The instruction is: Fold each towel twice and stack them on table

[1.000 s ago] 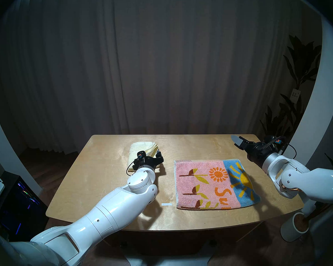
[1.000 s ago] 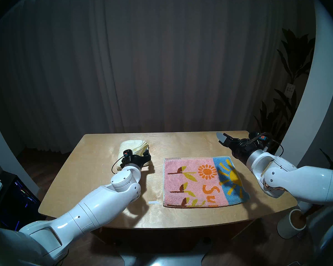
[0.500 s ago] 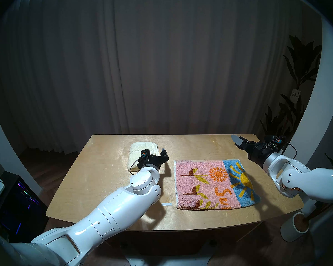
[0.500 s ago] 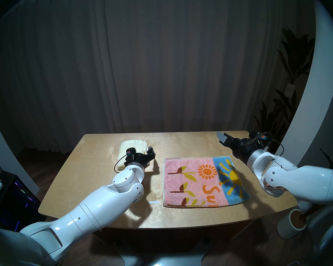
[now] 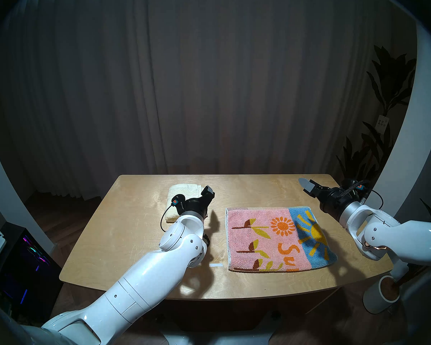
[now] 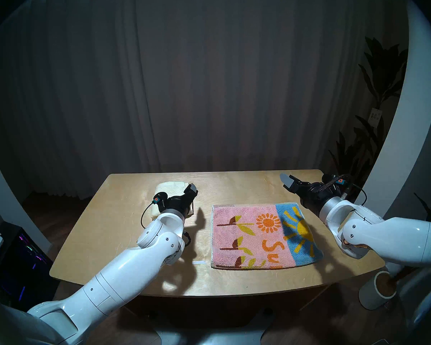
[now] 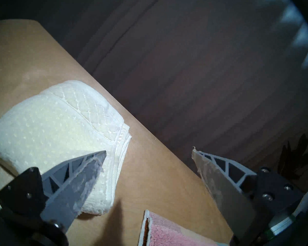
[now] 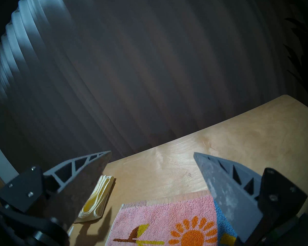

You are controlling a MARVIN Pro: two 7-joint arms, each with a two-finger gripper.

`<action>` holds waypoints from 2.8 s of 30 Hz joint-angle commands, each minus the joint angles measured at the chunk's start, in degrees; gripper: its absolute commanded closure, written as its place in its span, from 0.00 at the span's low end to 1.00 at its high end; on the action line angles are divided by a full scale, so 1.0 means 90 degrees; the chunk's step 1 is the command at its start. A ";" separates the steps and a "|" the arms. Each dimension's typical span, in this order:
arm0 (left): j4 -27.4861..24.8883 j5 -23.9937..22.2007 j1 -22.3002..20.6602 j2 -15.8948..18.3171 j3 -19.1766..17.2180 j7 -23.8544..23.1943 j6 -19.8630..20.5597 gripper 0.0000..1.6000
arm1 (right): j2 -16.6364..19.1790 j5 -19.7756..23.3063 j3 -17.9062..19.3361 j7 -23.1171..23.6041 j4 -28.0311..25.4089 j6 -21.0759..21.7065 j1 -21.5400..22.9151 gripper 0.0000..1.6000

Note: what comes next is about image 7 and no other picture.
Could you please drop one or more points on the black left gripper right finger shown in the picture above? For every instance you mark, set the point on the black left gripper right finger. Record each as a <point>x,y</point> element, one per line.
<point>228,194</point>

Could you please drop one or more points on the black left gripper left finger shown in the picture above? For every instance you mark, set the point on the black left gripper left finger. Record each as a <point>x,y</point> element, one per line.
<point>64,196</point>

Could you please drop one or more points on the cream terry towel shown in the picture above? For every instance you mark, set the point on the cream terry towel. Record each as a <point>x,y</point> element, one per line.
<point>41,125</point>

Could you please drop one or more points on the pink blue sun-print towel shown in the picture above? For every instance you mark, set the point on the pink blue sun-print towel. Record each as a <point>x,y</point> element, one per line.
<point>164,235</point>

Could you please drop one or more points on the tall dark leafy plant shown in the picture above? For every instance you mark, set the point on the tall dark leafy plant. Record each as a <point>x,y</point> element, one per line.
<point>295,158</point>

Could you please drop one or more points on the grey pleated curtain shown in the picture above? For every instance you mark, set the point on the grey pleated curtain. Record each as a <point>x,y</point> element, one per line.
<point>195,68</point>

